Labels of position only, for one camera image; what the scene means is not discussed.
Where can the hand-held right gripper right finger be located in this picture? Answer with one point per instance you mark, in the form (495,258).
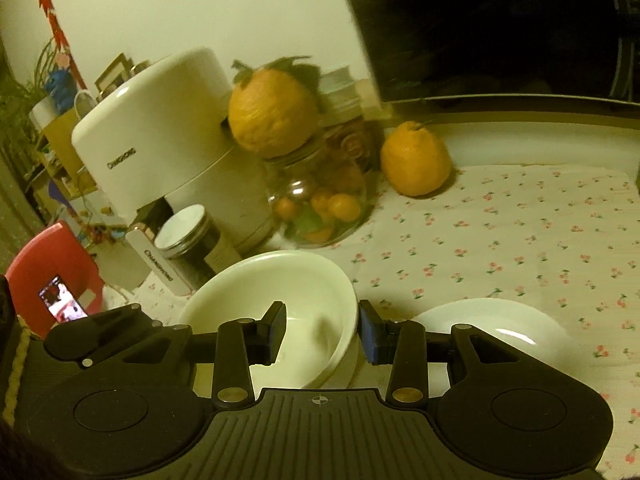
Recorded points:
(367,332)

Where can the cream ceramic bowl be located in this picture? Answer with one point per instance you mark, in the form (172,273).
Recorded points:
(260,280)

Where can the green houseplant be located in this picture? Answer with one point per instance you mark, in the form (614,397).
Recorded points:
(20,100)

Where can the blue toy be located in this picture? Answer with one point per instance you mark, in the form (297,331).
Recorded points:
(60,87)

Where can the phone with lit screen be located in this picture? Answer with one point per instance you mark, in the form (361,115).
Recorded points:
(62,300)

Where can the stack of white containers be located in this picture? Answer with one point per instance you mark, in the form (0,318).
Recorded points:
(340,90)

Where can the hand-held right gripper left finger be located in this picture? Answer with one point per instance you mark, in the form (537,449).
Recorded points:
(277,330)

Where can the white air fryer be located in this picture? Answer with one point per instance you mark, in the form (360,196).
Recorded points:
(165,125)

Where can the printed label jar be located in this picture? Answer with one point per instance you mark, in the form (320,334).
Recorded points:
(357,145)

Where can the large orange with stem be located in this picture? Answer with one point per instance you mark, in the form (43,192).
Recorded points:
(415,160)

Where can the black microwave oven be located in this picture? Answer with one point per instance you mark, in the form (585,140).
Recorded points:
(475,25)

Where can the dark canister with metal lid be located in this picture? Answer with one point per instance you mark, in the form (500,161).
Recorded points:
(190,245)

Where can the large orange with leaves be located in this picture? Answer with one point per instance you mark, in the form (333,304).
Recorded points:
(272,110)

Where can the red plastic stool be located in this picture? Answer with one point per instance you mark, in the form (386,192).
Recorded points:
(50,250)

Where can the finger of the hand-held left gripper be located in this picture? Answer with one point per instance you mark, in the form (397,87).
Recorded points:
(100,335)

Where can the glass jar of kumquats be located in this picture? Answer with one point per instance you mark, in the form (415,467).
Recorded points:
(320,205)

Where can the white plate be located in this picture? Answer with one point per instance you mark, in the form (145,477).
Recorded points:
(500,320)

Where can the cherry print tablecloth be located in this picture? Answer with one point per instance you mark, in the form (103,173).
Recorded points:
(500,240)

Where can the red hanging decoration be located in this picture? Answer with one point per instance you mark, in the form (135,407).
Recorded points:
(50,0)

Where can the picture frame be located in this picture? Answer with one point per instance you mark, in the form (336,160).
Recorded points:
(112,75)

